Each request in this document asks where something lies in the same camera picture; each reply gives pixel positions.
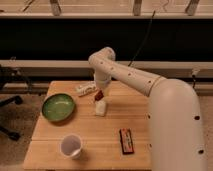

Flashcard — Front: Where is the red pepper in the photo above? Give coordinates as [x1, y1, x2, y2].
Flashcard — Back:
[94, 90, 104, 101]

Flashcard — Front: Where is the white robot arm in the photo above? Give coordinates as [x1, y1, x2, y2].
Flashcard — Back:
[88, 47, 207, 171]

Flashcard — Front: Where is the green ceramic bowl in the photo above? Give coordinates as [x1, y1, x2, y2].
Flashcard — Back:
[42, 93, 76, 122]

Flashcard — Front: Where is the white plastic bottle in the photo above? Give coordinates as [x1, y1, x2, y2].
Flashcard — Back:
[75, 81, 97, 97]

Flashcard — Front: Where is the black red candy box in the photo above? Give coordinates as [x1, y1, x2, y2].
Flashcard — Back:
[119, 128, 134, 154]

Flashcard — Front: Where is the black office chair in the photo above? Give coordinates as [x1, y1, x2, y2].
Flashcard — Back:
[0, 65, 23, 141]

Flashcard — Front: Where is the black hanging cable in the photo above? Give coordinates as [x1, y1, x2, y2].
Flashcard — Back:
[127, 9, 157, 68]

